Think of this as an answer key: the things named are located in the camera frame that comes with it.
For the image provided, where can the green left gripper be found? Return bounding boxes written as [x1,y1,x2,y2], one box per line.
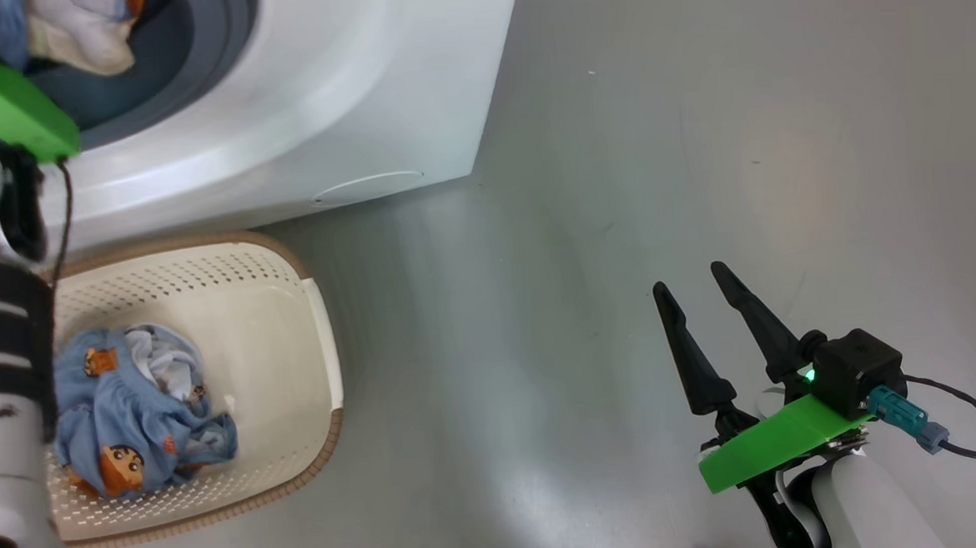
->
[0,40,83,165]

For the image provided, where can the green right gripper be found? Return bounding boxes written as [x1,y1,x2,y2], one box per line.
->
[651,254,876,498]

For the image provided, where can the cream garment with blue trim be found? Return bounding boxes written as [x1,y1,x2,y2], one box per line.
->
[0,0,150,83]

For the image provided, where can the blue cartoon print garment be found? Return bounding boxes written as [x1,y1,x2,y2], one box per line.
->
[49,319,242,503]

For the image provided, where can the white front-load washing machine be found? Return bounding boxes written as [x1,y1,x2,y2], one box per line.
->
[21,0,536,253]

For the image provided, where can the cream perforated laundry basket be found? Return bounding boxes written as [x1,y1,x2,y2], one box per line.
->
[31,225,353,548]

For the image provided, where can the round white filter cover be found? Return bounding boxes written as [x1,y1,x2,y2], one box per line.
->
[311,169,427,208]

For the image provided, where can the thin dark left arm cable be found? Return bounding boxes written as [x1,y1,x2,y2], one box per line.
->
[38,157,81,291]

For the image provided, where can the teal camera cable connector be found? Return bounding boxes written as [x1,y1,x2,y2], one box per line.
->
[865,381,952,459]

